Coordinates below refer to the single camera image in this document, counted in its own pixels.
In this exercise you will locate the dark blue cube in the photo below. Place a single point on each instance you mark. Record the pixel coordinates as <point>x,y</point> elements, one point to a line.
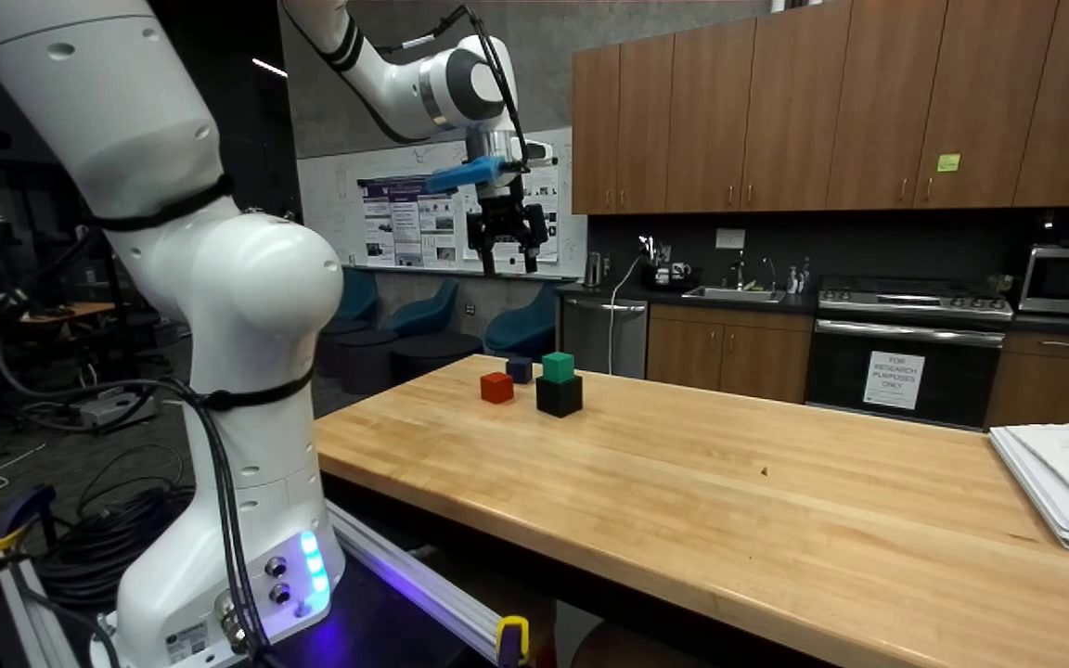
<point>517,369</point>

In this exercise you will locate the black cube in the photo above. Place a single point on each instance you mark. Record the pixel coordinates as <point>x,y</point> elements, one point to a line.
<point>558,399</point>

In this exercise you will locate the wall poster board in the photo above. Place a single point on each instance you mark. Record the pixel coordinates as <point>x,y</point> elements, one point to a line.
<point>373,208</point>

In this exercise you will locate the red cube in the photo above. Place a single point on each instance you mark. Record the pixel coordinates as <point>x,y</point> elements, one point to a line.
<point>496,389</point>

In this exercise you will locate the green cube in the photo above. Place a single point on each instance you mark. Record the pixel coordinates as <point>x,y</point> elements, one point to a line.
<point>558,366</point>

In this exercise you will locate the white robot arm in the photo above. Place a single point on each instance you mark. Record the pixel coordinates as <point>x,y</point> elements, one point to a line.
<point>253,557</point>

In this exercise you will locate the upper wooden cabinets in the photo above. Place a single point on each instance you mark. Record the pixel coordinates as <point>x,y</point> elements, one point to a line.
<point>841,105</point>

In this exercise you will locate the stainless steel oven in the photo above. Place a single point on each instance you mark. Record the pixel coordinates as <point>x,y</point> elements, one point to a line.
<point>908,353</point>

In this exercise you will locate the lower wooden cabinets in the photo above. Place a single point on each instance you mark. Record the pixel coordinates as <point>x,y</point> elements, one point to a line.
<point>767,353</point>

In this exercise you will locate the blue chair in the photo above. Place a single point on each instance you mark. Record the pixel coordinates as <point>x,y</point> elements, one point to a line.
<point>525,332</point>

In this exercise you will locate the wooden cabinets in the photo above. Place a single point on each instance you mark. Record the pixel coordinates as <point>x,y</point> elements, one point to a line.
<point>767,353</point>
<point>841,105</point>

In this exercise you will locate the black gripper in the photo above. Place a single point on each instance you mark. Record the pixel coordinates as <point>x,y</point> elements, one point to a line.
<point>504,222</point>

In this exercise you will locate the yellow clamp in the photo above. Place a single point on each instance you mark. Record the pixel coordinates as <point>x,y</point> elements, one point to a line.
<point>514,644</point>

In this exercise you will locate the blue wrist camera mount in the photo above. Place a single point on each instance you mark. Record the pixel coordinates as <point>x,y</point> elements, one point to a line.
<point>445,181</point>

